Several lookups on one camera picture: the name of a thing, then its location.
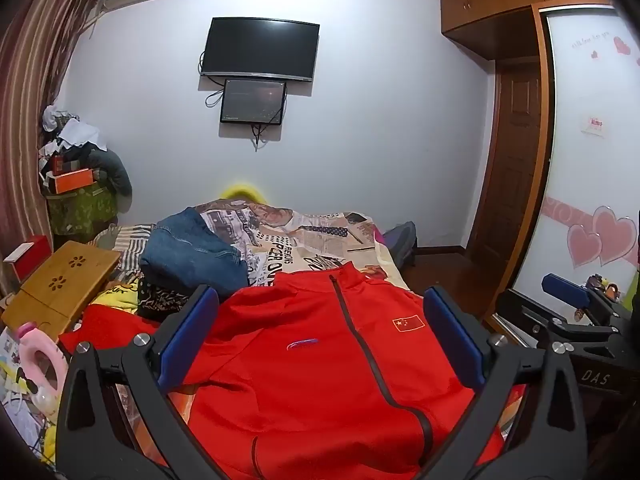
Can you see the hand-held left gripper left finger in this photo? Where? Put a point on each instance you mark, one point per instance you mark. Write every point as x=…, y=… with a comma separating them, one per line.
x=187, y=340

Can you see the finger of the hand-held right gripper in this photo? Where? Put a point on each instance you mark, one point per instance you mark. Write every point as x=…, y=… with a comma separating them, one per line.
x=565, y=288
x=522, y=310

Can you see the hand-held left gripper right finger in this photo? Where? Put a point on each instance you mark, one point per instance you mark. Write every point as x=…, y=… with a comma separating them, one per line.
x=455, y=345

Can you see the red zip jacket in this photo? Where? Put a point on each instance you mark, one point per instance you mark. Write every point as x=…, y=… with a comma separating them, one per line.
x=310, y=385

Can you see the leopard print cloth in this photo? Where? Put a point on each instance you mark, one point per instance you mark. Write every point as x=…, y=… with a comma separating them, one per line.
x=160, y=300

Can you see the yellow cloth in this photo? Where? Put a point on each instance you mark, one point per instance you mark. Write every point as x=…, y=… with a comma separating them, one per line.
x=117, y=297

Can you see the blue jeans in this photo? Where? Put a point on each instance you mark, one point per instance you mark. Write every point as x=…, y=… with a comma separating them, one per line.
x=190, y=250

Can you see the dark purple backpack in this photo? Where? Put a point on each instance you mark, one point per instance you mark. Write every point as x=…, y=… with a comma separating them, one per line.
x=402, y=242

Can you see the striped bed sheet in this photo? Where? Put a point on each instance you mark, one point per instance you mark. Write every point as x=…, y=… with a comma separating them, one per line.
x=130, y=240

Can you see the white heart-print sliding door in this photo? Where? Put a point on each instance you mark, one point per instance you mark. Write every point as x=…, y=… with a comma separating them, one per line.
x=575, y=170

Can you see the brown wooden door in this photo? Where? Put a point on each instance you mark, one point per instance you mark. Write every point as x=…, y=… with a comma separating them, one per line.
x=510, y=160

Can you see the bamboo lap desk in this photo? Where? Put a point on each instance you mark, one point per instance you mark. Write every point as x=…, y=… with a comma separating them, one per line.
x=55, y=280

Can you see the newspaper print blanket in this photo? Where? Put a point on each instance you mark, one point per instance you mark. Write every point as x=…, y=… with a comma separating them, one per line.
x=300, y=245

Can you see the pink plastic toy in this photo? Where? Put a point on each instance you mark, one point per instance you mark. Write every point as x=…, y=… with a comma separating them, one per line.
x=40, y=365

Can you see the yellow round object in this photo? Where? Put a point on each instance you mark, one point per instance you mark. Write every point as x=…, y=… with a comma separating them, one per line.
x=240, y=192

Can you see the red box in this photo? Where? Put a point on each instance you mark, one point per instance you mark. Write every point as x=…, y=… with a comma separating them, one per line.
x=30, y=255

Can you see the dark grey jacket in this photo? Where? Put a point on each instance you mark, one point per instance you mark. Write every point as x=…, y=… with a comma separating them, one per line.
x=112, y=172

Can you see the orange box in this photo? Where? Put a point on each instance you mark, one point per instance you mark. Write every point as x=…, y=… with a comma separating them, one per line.
x=74, y=181

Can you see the white crumpled cloth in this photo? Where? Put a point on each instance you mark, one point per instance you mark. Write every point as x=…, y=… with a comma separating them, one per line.
x=77, y=132

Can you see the wooden wardrobe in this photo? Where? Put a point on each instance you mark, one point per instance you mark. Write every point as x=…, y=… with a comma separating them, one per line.
x=500, y=5

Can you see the striped brown curtain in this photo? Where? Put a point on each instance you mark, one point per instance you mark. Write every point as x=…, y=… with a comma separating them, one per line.
x=30, y=85

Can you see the small wall monitor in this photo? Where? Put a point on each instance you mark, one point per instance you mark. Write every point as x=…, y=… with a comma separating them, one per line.
x=253, y=101

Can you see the large wall television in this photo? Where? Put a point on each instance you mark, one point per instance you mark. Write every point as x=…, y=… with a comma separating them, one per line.
x=260, y=49

